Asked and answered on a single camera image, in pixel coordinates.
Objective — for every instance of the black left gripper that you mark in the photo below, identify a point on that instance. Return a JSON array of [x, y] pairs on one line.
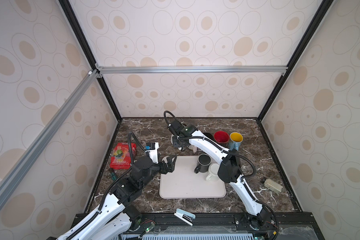
[[164, 168]]

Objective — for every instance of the blue butterfly mug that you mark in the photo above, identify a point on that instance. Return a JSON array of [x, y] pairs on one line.
[[235, 141]]

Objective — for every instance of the beige plastic tray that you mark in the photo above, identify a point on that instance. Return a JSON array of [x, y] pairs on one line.
[[183, 183]]

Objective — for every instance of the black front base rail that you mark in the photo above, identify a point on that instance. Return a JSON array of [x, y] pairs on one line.
[[211, 226]]

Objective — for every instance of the cream white mug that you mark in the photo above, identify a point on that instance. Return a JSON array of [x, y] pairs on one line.
[[213, 173]]

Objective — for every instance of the black and white mug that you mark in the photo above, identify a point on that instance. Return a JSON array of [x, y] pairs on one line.
[[210, 136]]

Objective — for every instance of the pink ceramic mug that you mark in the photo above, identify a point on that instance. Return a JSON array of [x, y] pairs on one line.
[[192, 147]]

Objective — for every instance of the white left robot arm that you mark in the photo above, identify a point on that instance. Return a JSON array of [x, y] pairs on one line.
[[115, 214]]

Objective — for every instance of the light blue white stapler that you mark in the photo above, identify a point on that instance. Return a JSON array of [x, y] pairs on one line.
[[185, 216]]

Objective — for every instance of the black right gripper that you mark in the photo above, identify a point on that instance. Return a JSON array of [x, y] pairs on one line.
[[174, 143]]

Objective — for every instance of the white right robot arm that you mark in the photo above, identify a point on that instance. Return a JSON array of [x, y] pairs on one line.
[[234, 169]]

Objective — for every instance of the black skull mug red inside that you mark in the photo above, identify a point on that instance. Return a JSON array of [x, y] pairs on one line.
[[222, 138]]

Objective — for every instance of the red snack bag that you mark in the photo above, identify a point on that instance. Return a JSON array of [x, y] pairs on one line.
[[120, 157]]

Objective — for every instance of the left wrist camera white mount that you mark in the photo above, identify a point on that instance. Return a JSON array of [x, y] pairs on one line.
[[151, 149]]

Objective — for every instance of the green handled screwdriver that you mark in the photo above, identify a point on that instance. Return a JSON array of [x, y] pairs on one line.
[[113, 175]]

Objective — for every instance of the small black mug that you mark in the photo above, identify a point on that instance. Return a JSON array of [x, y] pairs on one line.
[[204, 162]]

